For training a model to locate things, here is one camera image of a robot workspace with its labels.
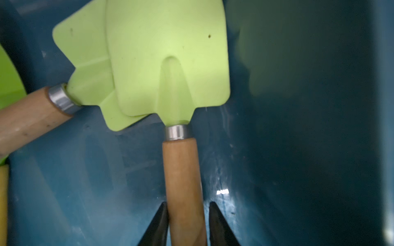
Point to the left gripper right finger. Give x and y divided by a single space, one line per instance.
219 230

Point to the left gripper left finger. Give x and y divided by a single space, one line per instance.
157 231

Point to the teal plastic storage box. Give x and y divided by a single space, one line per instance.
302 153

